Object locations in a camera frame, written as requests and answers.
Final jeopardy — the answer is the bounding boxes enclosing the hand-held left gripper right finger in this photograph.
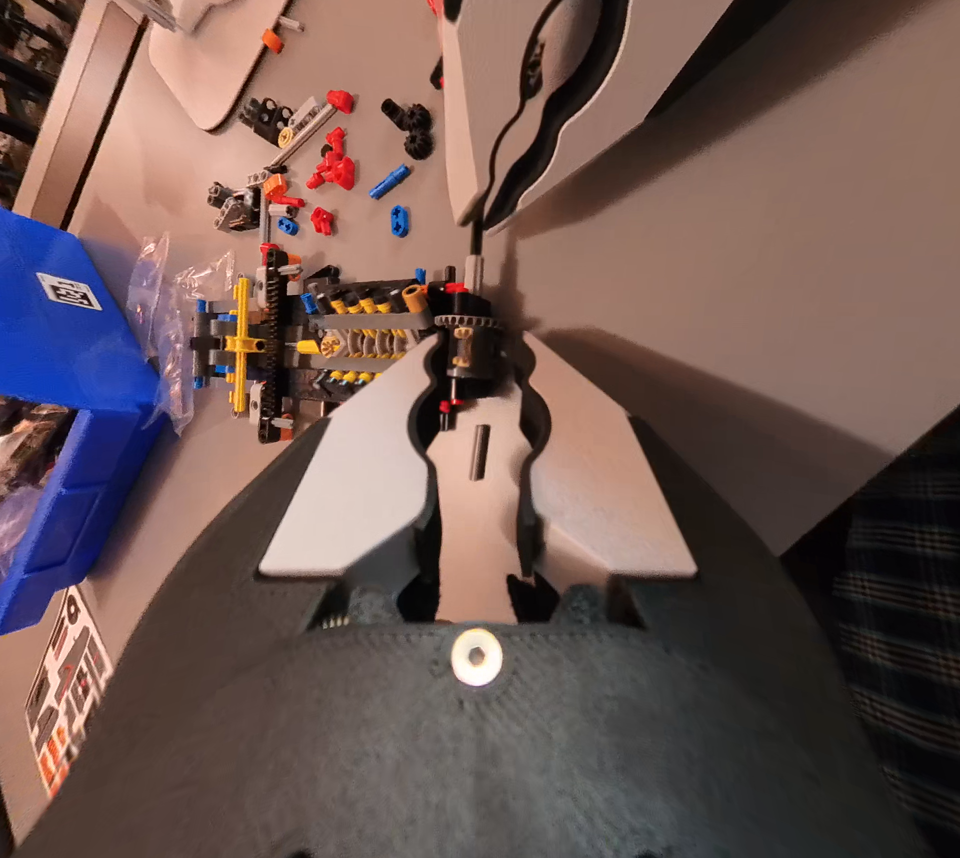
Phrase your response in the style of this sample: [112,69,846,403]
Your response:
[513,330,700,600]

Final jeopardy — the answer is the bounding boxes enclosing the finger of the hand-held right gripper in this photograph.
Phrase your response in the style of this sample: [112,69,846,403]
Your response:
[441,0,625,225]
[483,0,783,234]

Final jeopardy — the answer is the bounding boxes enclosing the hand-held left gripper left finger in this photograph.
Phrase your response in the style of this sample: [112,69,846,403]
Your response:
[257,332,444,604]

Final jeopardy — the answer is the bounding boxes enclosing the lego car chassis assembly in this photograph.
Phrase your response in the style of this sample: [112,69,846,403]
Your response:
[189,264,513,445]

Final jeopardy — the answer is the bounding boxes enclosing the pile of red lego connectors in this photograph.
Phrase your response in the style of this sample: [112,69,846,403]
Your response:
[305,126,358,192]

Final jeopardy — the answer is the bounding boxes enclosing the light grey lego beam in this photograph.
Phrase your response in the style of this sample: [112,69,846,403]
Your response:
[265,94,339,170]

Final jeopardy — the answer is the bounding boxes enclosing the black lego connector block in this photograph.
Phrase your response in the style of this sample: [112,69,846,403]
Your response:
[240,96,294,144]

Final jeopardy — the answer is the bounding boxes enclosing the grey and black lego connectors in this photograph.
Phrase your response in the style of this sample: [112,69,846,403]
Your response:
[207,181,264,234]

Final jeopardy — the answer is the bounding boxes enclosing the clear bags of lego parts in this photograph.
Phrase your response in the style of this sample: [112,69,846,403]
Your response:
[0,401,78,563]

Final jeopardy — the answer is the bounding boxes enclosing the lego sticker sheet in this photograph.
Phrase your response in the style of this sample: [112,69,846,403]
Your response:
[22,583,115,801]

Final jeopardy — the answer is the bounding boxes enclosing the clear plastic bag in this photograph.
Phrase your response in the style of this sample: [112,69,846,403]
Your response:
[126,231,235,437]

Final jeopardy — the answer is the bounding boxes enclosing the white monitor stand base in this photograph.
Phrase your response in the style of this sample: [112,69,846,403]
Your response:
[147,0,348,133]

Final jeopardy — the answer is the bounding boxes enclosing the person's plaid trousers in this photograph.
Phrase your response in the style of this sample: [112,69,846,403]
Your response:
[823,412,960,858]

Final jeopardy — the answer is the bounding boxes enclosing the blue plastic storage bin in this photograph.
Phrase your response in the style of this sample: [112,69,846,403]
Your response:
[0,204,165,636]

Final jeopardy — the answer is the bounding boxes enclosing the dark background equipment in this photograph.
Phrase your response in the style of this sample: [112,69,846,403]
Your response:
[0,0,125,150]

